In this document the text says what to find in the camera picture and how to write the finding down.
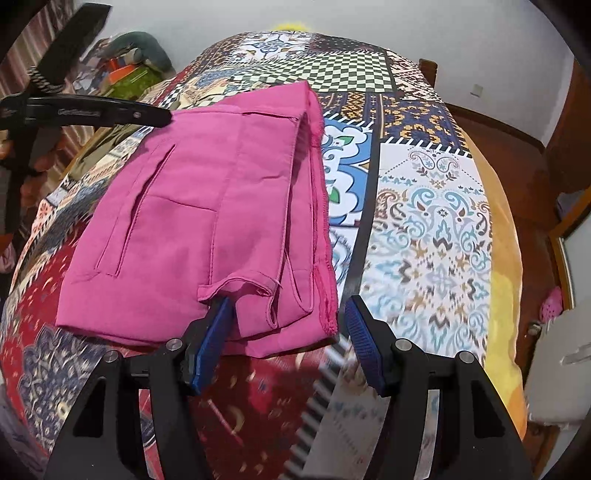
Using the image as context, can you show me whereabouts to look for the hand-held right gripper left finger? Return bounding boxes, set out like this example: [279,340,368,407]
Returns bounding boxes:
[44,296,232,480]

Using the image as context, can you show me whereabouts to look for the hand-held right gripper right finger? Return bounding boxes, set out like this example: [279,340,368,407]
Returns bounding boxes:
[345,294,530,480]

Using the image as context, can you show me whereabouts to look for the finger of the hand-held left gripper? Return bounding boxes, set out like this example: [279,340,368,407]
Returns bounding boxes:
[28,95,174,129]

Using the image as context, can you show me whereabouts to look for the pink pants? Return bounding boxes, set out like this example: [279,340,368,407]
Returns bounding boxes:
[55,79,340,358]

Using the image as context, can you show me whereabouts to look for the person's left hand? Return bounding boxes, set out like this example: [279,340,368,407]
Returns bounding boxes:
[22,137,69,195]

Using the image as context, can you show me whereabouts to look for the olive green shorts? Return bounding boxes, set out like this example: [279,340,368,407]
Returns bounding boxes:
[69,122,139,178]

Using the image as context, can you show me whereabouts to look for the green patterned bag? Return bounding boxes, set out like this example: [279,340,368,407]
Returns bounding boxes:
[108,69,160,100]

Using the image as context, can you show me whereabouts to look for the brown curtain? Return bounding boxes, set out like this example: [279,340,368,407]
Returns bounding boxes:
[0,7,93,153]

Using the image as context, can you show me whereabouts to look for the patchwork printed blanket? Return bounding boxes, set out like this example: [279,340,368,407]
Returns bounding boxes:
[0,30,495,480]

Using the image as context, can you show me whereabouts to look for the yellow blanket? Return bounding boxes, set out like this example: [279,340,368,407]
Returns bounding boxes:
[462,131,530,439]

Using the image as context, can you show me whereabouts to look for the pink slipper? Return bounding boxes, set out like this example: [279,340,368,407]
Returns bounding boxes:
[540,286,565,322]

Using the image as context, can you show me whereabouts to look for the grey cloth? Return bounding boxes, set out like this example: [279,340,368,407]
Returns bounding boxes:
[556,189,591,219]

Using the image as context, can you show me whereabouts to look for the brown wooden door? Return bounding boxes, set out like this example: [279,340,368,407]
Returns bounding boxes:
[545,60,591,195]

